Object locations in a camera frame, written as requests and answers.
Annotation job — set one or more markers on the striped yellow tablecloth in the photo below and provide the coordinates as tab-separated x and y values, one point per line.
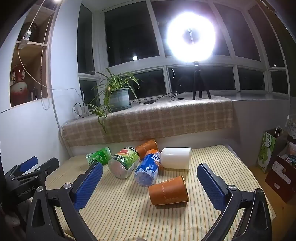
120	208

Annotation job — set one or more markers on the black tripod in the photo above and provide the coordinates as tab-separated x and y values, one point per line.
197	78

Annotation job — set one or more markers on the orange paper cup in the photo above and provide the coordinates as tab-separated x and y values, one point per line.
146	147
167	191

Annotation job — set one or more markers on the white cup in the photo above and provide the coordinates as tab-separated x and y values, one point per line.
175	158

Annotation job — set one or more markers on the red ceramic figurine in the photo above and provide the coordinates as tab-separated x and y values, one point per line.
18	88

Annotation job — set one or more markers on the white power strip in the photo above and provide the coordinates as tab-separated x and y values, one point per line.
81	111

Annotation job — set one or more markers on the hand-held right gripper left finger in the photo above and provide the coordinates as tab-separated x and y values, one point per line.
89	185

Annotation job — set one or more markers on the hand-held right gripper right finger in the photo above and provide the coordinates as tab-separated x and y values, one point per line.
211	187

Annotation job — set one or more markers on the white framed window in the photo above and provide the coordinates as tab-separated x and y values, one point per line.
163	64

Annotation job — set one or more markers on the green paper bag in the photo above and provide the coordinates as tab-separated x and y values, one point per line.
266	150

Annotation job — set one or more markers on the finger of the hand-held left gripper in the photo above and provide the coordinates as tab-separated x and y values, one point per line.
49	165
29	163

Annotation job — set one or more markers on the spider plant in grey pot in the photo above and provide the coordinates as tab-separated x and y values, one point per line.
119	98

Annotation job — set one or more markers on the green label clear bottle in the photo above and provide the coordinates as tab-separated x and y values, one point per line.
123	162

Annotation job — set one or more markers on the wooden shelf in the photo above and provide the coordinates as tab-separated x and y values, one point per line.
45	69

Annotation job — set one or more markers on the plaid beige cloth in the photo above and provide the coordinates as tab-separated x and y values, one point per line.
161	118

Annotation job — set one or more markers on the blue label clear bottle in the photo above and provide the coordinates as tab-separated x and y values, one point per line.
148	169

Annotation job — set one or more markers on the small green bottle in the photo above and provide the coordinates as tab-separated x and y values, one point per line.
98	156

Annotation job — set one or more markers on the white clip holder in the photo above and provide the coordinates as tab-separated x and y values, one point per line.
26	37

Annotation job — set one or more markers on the dark red box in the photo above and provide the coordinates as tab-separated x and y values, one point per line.
279	183

